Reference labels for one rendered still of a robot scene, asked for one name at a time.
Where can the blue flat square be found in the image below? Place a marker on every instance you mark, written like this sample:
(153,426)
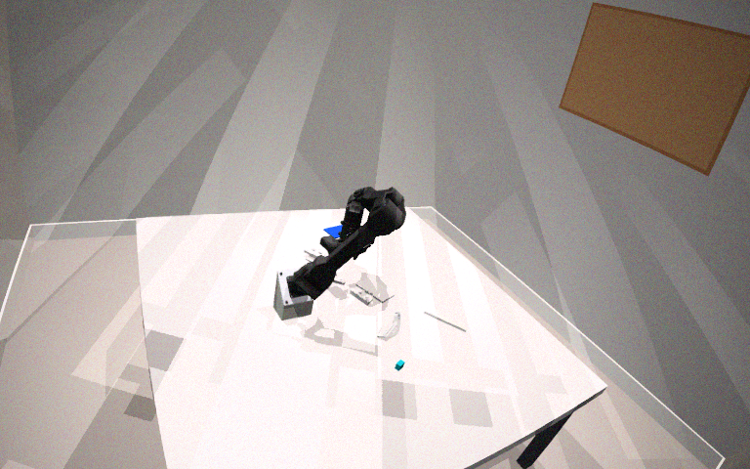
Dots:
(333,231)

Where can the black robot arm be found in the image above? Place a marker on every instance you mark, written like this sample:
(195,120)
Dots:
(386,214)

